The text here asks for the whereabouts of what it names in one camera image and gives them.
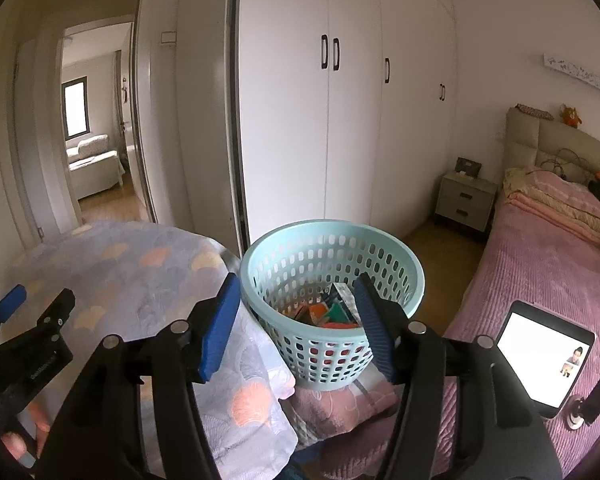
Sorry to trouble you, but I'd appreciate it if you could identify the beige headboard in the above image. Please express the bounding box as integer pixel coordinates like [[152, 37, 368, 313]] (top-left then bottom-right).
[[502, 107, 600, 183]]

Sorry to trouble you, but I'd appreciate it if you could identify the white sliding door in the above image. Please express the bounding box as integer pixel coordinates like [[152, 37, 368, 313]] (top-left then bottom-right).
[[135, 0, 247, 257]]

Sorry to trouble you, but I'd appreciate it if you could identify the silver blister pack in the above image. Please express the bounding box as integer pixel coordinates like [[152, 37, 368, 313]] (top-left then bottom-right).
[[330, 282, 361, 311]]

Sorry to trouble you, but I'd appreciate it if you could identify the grey nightstand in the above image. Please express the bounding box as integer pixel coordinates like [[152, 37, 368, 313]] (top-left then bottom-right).
[[434, 170, 500, 233]]

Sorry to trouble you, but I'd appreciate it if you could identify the white wardrobe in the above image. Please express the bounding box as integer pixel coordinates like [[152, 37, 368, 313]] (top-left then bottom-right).
[[237, 0, 458, 261]]

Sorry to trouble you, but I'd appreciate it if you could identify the dark picture frame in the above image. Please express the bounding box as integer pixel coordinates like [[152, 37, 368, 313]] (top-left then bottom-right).
[[455, 157, 483, 179]]

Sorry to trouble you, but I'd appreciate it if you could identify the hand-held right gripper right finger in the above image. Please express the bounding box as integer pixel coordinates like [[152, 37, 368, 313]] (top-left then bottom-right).
[[352, 272, 563, 480]]

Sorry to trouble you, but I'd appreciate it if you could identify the pink folded blanket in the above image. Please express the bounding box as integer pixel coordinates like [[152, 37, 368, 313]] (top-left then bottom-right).
[[502, 167, 600, 256]]

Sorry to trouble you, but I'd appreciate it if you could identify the black tablet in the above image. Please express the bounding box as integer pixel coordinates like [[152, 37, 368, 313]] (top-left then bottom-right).
[[495, 300, 596, 419]]

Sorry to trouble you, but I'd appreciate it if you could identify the white sofa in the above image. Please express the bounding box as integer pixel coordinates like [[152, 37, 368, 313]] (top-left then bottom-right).
[[66, 134, 126, 201]]

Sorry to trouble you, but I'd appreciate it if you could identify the teal plastic basket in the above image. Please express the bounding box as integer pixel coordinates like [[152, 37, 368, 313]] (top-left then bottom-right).
[[240, 220, 426, 391]]

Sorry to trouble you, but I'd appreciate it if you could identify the person's left hand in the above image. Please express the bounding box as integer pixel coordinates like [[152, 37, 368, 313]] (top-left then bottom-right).
[[2, 402, 51, 461]]

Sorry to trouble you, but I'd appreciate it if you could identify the long wall decoration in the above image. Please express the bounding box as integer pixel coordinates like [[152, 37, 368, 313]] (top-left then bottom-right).
[[542, 52, 600, 102]]

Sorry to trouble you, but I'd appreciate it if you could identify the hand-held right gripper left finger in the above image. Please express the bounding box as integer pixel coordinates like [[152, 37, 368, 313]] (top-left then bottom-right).
[[32, 272, 243, 480]]

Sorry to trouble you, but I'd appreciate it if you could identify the orange packet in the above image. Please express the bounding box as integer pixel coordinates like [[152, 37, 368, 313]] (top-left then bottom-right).
[[295, 302, 331, 326]]

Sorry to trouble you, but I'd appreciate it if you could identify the shell print tablecloth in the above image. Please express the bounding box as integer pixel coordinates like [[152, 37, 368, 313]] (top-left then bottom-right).
[[0, 220, 301, 480]]

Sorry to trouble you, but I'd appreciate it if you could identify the pink floral quilt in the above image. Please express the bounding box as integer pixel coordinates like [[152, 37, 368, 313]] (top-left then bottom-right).
[[280, 360, 407, 463]]

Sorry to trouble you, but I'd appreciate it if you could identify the green packet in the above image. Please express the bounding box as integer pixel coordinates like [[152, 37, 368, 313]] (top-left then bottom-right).
[[325, 300, 359, 329]]

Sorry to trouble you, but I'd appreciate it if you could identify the patterned flat cushion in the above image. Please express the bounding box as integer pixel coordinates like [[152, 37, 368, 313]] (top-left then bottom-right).
[[515, 104, 555, 121]]

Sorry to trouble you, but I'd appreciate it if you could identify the black cable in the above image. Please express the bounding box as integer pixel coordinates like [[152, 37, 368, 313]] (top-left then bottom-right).
[[537, 149, 592, 181]]

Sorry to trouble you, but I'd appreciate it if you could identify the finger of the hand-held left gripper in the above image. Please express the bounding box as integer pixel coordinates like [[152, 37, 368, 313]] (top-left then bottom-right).
[[0, 289, 76, 356], [0, 285, 27, 348]]

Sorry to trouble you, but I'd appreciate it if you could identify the window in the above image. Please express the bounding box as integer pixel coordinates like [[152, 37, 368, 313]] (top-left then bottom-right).
[[62, 77, 89, 141]]

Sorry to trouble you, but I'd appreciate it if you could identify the pink bed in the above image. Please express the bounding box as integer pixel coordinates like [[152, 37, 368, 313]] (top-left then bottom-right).
[[320, 180, 600, 480]]

